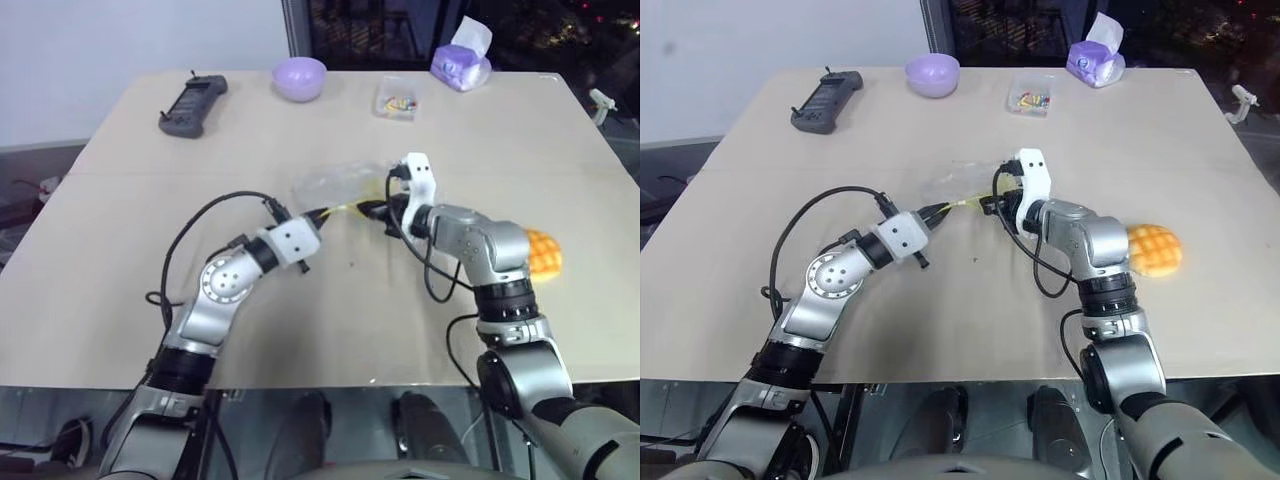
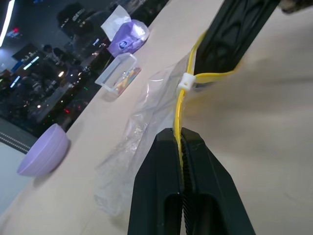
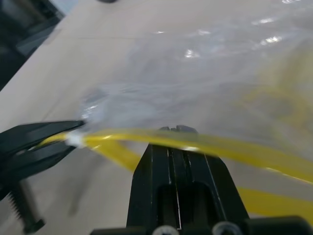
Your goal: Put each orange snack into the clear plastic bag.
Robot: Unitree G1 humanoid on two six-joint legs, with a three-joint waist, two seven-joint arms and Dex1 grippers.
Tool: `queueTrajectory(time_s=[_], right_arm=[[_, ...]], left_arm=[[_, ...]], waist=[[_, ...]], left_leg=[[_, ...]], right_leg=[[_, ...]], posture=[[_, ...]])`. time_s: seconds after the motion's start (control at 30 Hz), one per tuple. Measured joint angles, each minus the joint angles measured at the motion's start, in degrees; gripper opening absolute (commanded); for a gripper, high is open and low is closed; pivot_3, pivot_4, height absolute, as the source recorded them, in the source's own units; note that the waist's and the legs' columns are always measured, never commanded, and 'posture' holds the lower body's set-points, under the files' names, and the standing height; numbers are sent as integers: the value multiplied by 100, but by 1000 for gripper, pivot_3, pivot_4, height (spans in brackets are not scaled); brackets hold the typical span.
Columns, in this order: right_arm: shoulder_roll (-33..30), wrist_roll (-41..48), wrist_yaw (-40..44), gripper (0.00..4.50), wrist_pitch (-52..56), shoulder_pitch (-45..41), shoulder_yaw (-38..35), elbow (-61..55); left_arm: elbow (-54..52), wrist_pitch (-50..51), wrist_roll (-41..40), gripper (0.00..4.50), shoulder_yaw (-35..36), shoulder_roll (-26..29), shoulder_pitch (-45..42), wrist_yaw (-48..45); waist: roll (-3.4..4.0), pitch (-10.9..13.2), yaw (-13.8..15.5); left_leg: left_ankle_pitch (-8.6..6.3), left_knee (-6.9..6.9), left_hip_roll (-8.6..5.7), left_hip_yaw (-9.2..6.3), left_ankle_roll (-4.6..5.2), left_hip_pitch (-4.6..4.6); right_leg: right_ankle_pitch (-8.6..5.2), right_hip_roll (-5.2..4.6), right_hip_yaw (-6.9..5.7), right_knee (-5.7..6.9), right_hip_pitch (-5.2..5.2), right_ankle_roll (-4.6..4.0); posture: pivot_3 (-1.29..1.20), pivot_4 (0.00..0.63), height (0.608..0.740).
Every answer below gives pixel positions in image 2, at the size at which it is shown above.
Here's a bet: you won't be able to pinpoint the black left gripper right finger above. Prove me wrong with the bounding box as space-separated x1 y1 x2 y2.
179 128 256 235

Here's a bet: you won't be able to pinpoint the colourful snack packets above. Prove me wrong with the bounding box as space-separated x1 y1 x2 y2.
114 67 142 95

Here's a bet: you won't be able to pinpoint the lilac plastic bowl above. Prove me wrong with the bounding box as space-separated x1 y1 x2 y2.
16 123 71 176

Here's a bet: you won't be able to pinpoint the clear plastic box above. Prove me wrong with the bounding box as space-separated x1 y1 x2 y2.
94 53 142 98

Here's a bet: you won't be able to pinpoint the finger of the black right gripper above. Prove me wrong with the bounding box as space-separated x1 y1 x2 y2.
195 0 280 75

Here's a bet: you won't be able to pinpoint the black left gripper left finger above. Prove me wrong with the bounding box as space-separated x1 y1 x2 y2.
127 128 184 235

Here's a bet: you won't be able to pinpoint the purple tissue pack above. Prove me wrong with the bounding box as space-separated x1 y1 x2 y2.
100 5 150 58

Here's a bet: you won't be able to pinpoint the clear zip bag yellow seal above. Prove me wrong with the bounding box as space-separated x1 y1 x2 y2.
93 31 245 218

